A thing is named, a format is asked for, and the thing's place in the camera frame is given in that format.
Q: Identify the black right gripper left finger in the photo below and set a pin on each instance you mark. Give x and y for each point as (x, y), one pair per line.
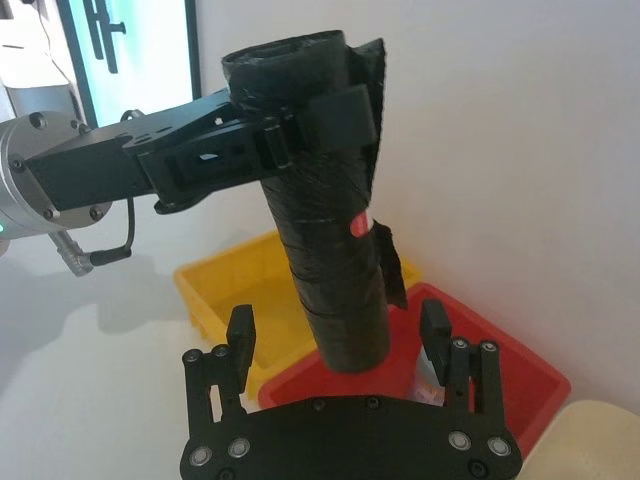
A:
(240, 345)

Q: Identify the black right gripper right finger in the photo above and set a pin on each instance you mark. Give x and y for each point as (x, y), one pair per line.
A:
(436, 335)

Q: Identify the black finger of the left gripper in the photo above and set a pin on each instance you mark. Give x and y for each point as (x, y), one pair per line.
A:
(340, 117)

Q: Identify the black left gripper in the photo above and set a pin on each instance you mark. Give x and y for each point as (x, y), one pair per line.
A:
(150, 160)

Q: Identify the roll of black plastic bags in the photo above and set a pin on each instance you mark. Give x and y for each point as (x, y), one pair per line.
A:
(320, 210)

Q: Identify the yellow plastic bin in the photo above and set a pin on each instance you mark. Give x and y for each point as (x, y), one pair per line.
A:
(225, 290)

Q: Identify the small white pink packet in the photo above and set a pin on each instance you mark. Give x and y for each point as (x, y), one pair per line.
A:
(430, 394)

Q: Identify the red plastic bin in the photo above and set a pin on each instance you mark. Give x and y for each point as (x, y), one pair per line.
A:
(500, 380)

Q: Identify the cream rounded object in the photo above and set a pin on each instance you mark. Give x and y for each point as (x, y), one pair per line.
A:
(590, 445)

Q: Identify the glass door with dark frame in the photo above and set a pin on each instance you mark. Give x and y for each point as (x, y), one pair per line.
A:
(150, 55)

